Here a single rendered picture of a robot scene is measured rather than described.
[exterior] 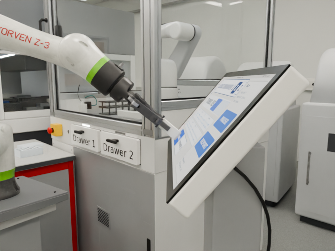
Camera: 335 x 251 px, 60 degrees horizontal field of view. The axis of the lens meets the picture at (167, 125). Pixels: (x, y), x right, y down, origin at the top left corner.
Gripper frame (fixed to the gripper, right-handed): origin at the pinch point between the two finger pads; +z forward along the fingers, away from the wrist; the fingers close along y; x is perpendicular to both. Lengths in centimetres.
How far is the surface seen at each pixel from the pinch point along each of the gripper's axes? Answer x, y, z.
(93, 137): 35, 57, -20
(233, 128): -11.8, -38.3, 3.9
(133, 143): 18.5, 33.2, -4.0
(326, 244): 6, 109, 153
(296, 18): -177, 305, 64
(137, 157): 22.0, 31.8, 1.0
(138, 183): 31.0, 34.0, 8.8
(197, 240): 39, 46, 51
